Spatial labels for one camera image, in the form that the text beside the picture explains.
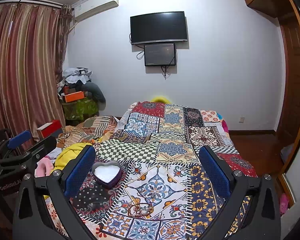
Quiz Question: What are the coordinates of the red white box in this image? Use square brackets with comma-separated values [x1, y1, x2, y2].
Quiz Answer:
[37, 120, 63, 139]

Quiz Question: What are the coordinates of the small black wall monitor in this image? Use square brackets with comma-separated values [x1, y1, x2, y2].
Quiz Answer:
[144, 43, 176, 67]

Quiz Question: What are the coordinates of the yellow round object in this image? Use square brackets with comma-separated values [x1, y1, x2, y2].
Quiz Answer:
[151, 96, 171, 104]

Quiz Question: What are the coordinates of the wooden wardrobe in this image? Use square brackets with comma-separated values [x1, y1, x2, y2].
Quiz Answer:
[245, 0, 300, 205]

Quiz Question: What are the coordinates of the white wall socket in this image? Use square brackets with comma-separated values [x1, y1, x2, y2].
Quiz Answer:
[238, 116, 244, 123]

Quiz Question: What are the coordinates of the patchwork patterned quilt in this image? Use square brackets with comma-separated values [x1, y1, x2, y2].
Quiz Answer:
[70, 101, 256, 239]

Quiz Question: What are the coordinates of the striped red gold curtain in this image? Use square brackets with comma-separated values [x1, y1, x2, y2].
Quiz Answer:
[0, 3, 72, 150]

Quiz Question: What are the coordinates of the striped brown bedsheet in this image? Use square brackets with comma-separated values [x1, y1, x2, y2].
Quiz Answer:
[56, 116, 117, 149]

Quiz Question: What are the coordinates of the orange shoe box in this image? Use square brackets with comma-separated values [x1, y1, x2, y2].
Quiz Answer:
[62, 91, 85, 102]

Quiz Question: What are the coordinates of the white wall air conditioner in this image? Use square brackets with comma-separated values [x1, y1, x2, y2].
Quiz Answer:
[74, 0, 119, 22]

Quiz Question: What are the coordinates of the green patterned storage bag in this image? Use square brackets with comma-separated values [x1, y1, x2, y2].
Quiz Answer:
[62, 98, 98, 121]

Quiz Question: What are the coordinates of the red braided cord bracelet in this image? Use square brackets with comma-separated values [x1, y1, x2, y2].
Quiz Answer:
[125, 191, 156, 218]

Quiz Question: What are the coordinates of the pile of grey clothes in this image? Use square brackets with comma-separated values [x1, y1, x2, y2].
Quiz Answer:
[57, 67, 93, 93]

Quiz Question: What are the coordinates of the pink plush slipper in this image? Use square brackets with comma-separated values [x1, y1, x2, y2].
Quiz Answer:
[34, 157, 53, 177]

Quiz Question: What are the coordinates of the large black wall television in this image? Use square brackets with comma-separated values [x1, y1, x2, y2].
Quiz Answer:
[130, 11, 188, 45]

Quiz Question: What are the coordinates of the yellow fleece blanket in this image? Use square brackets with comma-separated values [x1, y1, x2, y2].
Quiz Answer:
[52, 142, 91, 172]

